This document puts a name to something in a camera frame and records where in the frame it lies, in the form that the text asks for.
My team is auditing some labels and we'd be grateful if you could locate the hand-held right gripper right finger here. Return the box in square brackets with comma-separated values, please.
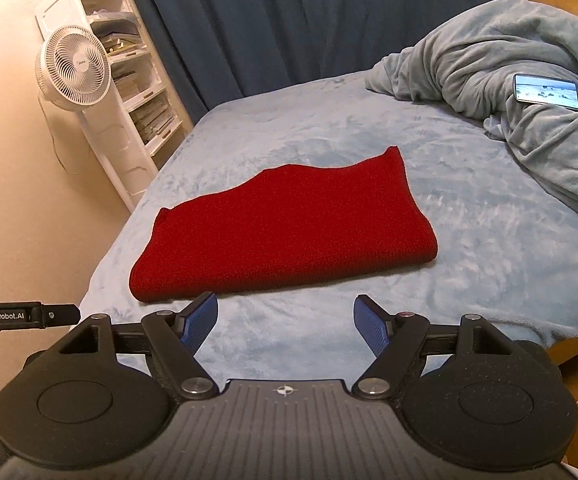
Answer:
[351, 294, 513, 402]

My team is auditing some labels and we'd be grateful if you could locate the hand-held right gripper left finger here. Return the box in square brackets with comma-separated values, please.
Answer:
[60, 292, 220, 402]

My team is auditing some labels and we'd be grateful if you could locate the red knit cardigan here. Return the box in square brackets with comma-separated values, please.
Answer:
[129, 145, 439, 304]

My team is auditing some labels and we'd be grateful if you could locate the bed with blue fleece sheet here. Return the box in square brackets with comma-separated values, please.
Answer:
[76, 72, 578, 392]

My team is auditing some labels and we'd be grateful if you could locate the stack of books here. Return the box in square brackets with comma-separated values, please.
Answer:
[131, 99, 178, 144]

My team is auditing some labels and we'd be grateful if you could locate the white shelf unit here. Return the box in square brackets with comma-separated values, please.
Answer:
[35, 0, 194, 172]

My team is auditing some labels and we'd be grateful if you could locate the smartphone with lit screen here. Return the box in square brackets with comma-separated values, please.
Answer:
[512, 73, 578, 112]

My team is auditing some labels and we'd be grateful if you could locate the dark blue curtain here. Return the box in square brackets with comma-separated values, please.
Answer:
[116, 0, 526, 112]

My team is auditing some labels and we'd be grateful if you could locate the grey-blue fleece blanket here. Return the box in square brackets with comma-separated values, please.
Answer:
[366, 0, 578, 237]

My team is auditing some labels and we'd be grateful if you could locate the white fan power cord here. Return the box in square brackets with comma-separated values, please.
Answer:
[37, 94, 90, 177]

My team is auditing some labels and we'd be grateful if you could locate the white pedestal fan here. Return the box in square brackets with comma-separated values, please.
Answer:
[35, 27, 146, 212]

